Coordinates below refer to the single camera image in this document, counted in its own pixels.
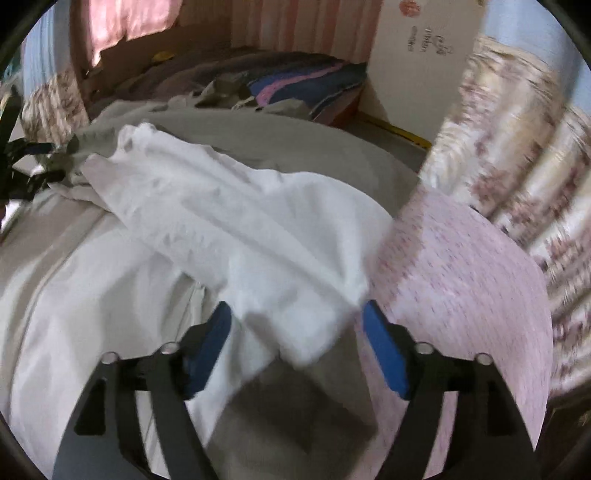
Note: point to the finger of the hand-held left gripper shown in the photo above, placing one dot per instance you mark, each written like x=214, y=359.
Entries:
x=44, y=182
x=39, y=148

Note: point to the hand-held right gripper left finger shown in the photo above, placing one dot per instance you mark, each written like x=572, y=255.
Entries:
x=207, y=350

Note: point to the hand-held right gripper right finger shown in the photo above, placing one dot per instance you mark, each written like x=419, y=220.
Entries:
x=383, y=350

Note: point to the olive green jacket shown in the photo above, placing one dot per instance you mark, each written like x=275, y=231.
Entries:
x=231, y=221

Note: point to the blue floral curtain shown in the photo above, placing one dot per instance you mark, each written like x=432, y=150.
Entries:
x=521, y=161
x=51, y=101

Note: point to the pink window curtain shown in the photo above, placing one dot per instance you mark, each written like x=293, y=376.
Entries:
x=129, y=23

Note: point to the small yellow object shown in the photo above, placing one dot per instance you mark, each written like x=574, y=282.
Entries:
x=163, y=56

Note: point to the striped blue pink blanket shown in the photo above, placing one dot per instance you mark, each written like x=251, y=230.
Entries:
x=300, y=87

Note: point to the white wardrobe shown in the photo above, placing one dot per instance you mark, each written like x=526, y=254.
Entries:
x=415, y=83

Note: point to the red round sticker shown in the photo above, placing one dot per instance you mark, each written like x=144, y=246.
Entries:
x=410, y=7

